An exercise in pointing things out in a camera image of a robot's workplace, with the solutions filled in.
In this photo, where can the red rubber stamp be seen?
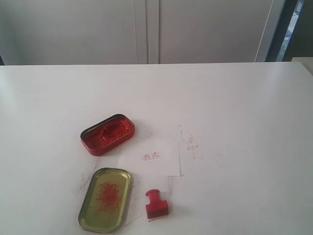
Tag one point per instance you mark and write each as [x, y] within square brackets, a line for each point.
[156, 207]

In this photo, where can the red ink pad tin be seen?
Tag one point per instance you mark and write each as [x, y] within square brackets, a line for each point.
[108, 134]

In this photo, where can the white paper sheet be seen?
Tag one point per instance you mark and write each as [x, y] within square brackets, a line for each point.
[155, 157]

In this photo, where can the gold tin lid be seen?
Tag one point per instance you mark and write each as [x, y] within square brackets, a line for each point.
[105, 201]

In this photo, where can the white cabinet doors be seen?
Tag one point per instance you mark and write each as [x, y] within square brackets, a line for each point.
[64, 32]

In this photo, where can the beige side table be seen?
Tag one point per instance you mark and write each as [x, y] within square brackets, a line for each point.
[307, 62]

